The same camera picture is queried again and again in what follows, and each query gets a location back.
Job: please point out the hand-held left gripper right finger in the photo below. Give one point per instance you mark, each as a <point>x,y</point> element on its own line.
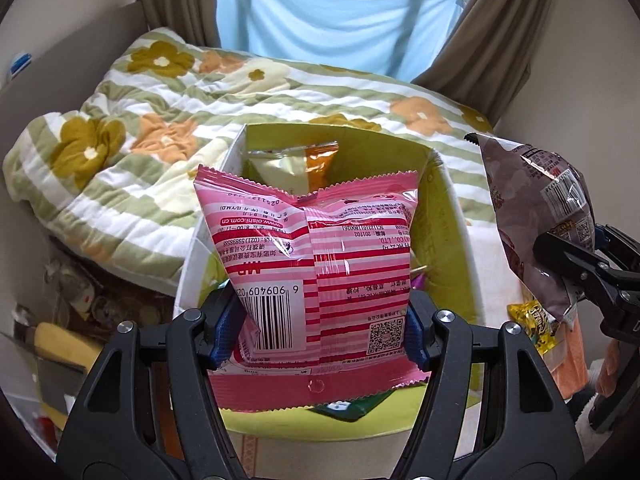
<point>416,335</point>

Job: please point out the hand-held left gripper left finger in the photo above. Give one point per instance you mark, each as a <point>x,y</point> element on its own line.
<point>222,330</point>

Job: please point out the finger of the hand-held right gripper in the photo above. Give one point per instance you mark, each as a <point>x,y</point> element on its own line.
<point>620,250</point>
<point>575,265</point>

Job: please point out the brown snack packet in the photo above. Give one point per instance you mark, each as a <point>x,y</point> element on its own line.
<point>525,200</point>

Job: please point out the green cardboard box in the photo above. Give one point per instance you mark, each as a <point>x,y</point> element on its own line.
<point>450,240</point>

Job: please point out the pink striped snack packet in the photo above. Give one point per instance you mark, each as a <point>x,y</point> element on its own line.
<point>320,240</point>

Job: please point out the purple snack packet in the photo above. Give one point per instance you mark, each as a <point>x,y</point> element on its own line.
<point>419,280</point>

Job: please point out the yellow snack packet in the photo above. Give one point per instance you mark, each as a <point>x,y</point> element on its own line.
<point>530,320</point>

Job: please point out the long orange snack packet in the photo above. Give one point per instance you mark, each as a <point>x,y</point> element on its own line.
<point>570,365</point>

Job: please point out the green snack packet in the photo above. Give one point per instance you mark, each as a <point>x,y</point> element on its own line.
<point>350,408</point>

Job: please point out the white low table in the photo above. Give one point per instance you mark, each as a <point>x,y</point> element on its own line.
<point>470,425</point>

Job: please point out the beige cloth with red border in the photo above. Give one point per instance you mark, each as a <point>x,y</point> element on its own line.
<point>320,445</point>

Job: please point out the yellow flat box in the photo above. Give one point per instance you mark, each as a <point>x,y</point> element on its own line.
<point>65,345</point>

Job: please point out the gold snack packet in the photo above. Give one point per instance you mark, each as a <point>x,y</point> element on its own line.
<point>275,170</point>

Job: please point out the small orange snack packet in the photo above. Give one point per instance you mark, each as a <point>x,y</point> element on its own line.
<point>320,165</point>

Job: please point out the floral striped blanket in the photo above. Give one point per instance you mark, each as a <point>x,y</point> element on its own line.
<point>150,125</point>

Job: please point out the grey headboard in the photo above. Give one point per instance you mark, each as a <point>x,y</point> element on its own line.
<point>60,60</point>

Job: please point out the light blue cloth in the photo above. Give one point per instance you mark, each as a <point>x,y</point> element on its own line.
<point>325,15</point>

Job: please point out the blue white tube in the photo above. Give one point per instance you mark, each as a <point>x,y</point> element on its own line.
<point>20,65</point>

